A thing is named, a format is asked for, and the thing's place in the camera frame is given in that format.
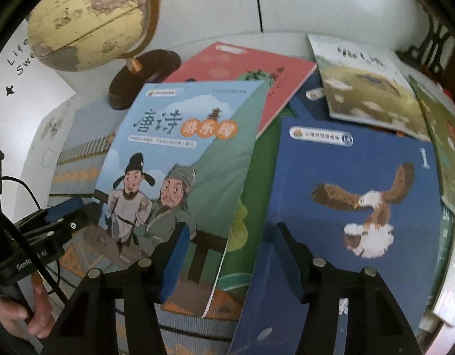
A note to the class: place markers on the beige globe on wooden stand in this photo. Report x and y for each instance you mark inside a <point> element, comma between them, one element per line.
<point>83,18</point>

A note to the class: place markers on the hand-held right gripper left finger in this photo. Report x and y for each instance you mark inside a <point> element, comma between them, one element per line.
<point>175,266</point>

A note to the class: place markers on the green book with butterfly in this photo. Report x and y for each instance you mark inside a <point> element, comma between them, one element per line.
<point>447,155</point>

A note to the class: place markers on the light blue patterned mat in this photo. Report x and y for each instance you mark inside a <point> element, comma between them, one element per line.
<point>79,125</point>

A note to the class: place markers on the black lettering wall decal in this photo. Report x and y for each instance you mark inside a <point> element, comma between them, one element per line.
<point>20,57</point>

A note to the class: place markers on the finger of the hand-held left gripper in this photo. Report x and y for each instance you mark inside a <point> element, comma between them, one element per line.
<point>64,207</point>
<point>73,225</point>

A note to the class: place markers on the pale book golden field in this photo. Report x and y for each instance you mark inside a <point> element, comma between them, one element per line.
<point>371,92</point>

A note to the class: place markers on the salmon red book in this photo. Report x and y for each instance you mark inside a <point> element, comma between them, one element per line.
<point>242,63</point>

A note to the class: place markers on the light blue book two men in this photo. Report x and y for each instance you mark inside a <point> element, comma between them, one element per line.
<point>175,148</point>

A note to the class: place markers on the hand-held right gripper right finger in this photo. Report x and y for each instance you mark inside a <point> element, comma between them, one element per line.
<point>290,262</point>

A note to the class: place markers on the person's left hand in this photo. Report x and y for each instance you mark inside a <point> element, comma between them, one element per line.
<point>40,314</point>

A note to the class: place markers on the grey flower sticker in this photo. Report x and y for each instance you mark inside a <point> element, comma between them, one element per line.
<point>46,159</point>
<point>53,125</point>

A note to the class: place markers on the dark green book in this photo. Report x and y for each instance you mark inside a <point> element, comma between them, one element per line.
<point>447,244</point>

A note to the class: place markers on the blue book with eagle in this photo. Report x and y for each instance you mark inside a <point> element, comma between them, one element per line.
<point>342,162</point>

